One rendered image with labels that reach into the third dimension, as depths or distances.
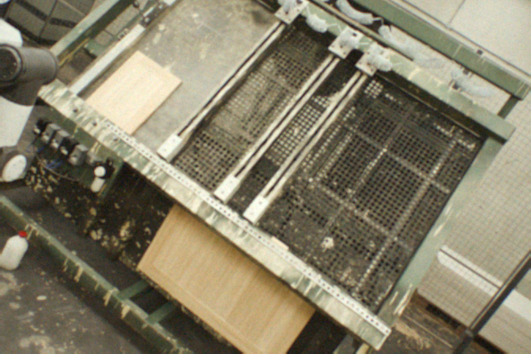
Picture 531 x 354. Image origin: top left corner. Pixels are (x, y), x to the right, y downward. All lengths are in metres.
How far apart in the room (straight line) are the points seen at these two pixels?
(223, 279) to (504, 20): 5.78
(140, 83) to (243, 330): 1.39
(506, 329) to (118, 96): 4.72
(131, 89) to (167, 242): 0.83
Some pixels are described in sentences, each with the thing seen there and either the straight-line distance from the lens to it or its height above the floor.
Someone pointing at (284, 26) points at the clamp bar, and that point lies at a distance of 2.91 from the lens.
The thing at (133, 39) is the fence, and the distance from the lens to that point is 2.95.
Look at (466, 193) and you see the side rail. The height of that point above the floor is 1.53.
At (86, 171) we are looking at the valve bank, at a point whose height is 0.64.
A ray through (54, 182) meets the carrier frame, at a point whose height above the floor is 0.33.
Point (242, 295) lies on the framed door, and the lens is 2.73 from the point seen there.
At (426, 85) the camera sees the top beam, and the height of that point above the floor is 1.87.
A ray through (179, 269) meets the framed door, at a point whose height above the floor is 0.39.
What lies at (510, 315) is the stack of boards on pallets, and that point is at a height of 0.49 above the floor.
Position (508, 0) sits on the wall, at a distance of 7.65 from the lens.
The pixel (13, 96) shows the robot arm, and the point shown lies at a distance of 1.42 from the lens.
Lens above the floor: 1.73
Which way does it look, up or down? 13 degrees down
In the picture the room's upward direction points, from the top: 32 degrees clockwise
